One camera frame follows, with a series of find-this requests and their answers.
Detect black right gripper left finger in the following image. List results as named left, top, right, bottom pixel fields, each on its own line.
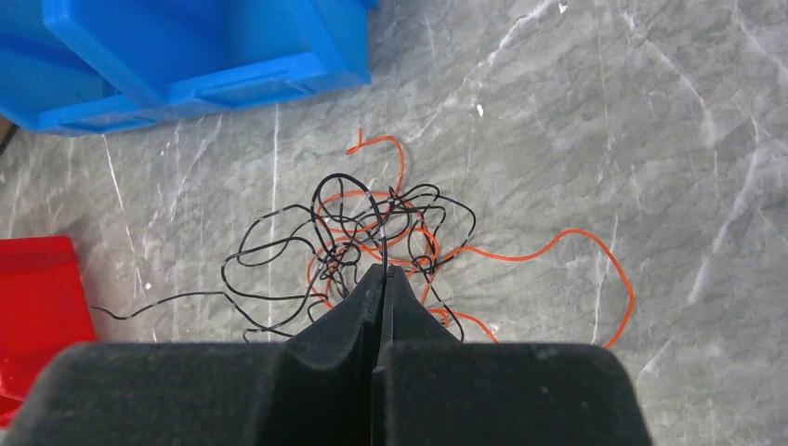
left=5, top=265, right=385, bottom=445

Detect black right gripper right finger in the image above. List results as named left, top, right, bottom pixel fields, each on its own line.
left=372, top=267, right=651, bottom=445

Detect orange blue black wires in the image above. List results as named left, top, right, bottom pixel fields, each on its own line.
left=90, top=127, right=637, bottom=351

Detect red plastic bin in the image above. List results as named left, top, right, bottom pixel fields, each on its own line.
left=1, top=236, right=96, bottom=429

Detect blue plastic divided bin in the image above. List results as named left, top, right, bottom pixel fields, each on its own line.
left=1, top=1, right=374, bottom=136

